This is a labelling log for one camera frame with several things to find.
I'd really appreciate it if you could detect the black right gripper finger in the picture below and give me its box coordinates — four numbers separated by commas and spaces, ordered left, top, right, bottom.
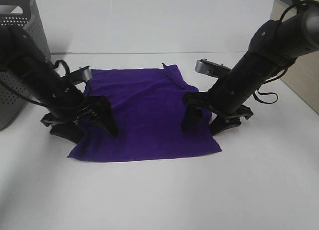
181, 106, 203, 132
210, 116, 241, 135

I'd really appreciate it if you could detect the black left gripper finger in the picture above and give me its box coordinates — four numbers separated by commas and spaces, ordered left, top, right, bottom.
50, 120, 84, 143
89, 96, 119, 137

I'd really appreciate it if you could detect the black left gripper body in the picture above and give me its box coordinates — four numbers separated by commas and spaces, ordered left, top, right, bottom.
33, 76, 103, 127

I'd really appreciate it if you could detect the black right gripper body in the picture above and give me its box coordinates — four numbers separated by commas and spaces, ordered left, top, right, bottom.
182, 72, 254, 119

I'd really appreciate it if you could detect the purple towel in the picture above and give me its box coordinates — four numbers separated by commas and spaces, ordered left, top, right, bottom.
69, 65, 221, 162

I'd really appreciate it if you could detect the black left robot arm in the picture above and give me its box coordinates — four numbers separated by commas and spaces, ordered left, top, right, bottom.
0, 25, 119, 144

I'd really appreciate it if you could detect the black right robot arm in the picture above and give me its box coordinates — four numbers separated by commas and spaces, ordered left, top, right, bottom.
181, 0, 319, 135

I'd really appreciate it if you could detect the grey perforated basket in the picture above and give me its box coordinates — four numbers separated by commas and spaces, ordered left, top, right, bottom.
0, 0, 51, 129

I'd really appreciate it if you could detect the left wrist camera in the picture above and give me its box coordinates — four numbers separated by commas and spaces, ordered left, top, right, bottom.
62, 65, 92, 85

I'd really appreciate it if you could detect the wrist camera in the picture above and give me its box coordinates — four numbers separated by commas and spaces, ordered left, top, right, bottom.
195, 59, 231, 78
62, 65, 92, 85

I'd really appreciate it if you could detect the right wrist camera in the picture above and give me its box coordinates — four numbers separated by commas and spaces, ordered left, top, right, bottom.
195, 59, 231, 78

